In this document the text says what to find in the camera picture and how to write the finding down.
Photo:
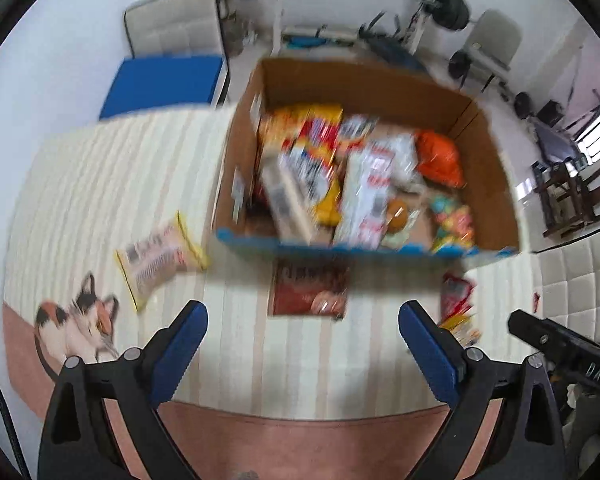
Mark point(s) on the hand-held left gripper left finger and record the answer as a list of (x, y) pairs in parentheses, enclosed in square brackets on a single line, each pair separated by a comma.
[(177, 350)]

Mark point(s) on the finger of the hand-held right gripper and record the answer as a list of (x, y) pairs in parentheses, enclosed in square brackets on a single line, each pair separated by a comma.
[(537, 332)]

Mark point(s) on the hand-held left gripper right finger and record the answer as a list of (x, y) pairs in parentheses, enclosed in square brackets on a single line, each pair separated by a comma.
[(427, 350)]

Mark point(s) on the colourful candy bag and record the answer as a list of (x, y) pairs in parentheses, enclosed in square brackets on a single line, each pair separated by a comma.
[(452, 222)]

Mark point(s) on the dark red snack packet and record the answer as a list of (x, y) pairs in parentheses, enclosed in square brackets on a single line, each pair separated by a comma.
[(307, 290)]

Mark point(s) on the bun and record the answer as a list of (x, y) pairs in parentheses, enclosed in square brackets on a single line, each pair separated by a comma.
[(399, 216)]

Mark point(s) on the cardboard box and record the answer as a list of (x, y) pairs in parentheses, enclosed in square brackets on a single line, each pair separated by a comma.
[(490, 185)]

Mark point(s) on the orange panda snack packet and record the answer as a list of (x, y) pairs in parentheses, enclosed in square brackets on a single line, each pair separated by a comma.
[(285, 200)]

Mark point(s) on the orange red snack packet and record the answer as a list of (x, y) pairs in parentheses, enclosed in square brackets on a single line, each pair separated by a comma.
[(440, 157)]

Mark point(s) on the silver snack packet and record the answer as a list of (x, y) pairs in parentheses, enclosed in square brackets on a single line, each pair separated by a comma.
[(400, 157)]

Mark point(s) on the white red striped bar packet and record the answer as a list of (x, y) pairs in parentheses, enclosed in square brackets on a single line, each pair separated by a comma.
[(355, 132)]

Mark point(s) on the large instant noodle packet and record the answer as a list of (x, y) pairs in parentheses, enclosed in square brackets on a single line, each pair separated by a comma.
[(305, 130)]

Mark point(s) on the small yellow snack packet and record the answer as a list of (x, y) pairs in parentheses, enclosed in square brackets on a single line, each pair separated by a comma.
[(462, 327)]

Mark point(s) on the small red snack packet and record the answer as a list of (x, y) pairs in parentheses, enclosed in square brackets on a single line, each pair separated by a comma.
[(457, 292)]

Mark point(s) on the yellow edged snack packet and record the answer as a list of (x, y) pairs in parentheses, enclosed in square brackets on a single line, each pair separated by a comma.
[(157, 260)]

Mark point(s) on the brown wooden chair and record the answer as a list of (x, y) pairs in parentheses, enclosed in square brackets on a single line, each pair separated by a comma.
[(565, 195)]

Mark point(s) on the black speaker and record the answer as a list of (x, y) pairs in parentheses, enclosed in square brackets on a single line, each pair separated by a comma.
[(551, 114)]

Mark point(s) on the black tripod stand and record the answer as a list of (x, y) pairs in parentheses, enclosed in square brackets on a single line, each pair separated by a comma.
[(587, 115)]

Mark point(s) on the blue cushion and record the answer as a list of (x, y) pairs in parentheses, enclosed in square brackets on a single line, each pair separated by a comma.
[(165, 85)]

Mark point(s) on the short barbell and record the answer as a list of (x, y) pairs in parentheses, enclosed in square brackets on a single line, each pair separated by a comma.
[(462, 62)]

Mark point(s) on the grey chair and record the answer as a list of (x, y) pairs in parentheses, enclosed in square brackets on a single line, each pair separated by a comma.
[(495, 40)]

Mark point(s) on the dark weight bench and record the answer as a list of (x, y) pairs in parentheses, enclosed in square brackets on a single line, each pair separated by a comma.
[(395, 50)]

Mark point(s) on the blue disc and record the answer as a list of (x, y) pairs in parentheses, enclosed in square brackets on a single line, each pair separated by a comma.
[(305, 42)]

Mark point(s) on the white barbell rack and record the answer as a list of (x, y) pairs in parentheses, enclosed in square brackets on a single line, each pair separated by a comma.
[(277, 15)]

